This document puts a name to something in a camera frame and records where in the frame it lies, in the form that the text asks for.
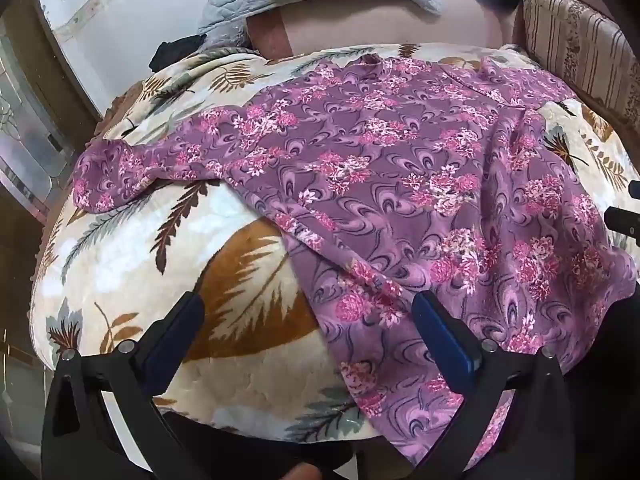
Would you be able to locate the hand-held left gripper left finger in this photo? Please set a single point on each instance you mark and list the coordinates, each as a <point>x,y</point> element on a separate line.
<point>170,326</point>

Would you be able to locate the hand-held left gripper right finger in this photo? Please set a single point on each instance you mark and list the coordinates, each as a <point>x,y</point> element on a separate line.
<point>441,331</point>

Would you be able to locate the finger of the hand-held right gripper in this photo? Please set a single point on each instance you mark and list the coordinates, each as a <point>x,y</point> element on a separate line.
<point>622,222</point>

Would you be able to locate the purple floral garment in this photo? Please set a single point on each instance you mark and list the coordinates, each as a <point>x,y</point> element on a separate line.
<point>380,170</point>

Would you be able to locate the cream leaf-print blanket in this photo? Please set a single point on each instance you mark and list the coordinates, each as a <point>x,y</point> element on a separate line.
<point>140,270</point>

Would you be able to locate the patterned glass door panel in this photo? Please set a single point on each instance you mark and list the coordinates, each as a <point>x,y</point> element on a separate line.
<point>25,125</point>

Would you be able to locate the small black cloth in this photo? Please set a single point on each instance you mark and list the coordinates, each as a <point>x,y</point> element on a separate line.
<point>175,52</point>

